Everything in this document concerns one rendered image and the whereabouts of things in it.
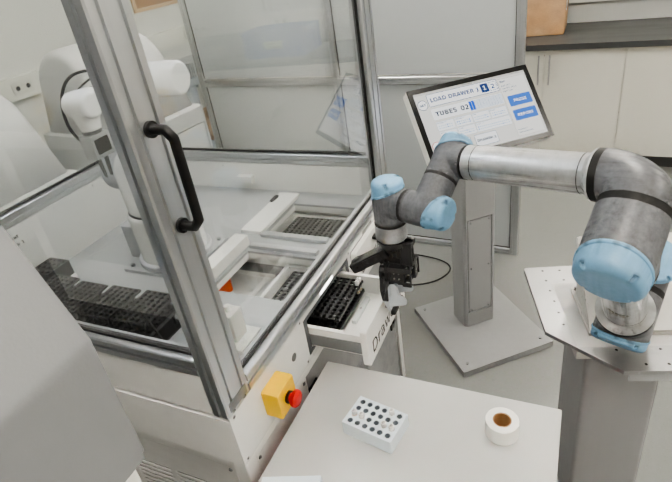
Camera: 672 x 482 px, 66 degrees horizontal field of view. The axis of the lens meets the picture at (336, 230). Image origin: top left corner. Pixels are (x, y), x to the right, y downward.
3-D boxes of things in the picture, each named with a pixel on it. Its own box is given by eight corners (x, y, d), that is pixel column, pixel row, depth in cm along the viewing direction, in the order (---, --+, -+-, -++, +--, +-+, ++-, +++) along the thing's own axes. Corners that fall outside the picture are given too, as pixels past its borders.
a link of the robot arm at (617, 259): (665, 303, 120) (679, 199, 77) (645, 363, 118) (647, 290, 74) (609, 287, 127) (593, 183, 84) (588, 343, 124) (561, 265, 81)
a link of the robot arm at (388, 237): (369, 228, 119) (381, 212, 126) (371, 245, 122) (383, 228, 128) (401, 231, 116) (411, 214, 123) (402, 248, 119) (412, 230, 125)
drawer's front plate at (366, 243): (389, 235, 180) (386, 207, 174) (360, 284, 157) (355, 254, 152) (385, 235, 181) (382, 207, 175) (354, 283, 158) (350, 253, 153)
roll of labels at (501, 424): (520, 447, 109) (521, 434, 107) (485, 444, 111) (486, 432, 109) (517, 420, 115) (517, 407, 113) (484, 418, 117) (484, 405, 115)
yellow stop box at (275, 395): (300, 396, 119) (295, 373, 116) (286, 421, 114) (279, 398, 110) (281, 391, 121) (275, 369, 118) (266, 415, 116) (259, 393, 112)
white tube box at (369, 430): (409, 425, 118) (407, 414, 116) (391, 454, 112) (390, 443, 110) (362, 406, 124) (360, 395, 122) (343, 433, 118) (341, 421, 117)
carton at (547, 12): (568, 26, 395) (571, -15, 381) (563, 35, 371) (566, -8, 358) (512, 29, 414) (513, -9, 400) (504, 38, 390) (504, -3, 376)
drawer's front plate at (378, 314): (404, 296, 150) (402, 264, 144) (370, 367, 127) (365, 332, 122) (399, 295, 150) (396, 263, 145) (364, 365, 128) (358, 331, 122)
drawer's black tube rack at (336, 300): (365, 298, 148) (363, 280, 145) (342, 339, 135) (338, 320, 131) (297, 288, 157) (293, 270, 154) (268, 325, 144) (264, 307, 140)
